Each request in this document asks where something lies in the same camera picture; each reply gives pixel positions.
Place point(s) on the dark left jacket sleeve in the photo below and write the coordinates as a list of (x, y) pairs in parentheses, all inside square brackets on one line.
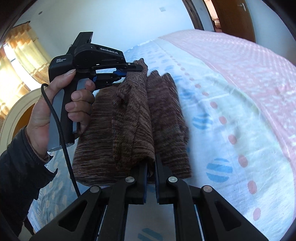
[(23, 174)]

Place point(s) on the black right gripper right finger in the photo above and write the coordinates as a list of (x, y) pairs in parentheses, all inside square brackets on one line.
[(201, 213)]

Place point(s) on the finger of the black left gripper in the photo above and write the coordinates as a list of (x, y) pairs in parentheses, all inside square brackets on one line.
[(128, 67), (103, 80)]

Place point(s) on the beige patterned curtain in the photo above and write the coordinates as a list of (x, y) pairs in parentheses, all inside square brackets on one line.
[(24, 65)]

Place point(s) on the cream wooden headboard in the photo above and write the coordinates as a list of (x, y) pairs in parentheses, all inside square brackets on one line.
[(18, 117)]

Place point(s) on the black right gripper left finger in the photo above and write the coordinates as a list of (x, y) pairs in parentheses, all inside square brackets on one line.
[(99, 213)]

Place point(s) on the patterned blue pink bedsheet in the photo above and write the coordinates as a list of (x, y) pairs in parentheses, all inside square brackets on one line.
[(238, 100)]

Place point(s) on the silver door handle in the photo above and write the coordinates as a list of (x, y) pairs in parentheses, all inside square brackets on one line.
[(242, 5)]

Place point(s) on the brown wooden door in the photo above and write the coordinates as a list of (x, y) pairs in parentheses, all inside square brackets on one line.
[(233, 19)]

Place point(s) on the brown knitted sweater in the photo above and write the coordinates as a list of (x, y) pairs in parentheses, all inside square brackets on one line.
[(131, 123)]

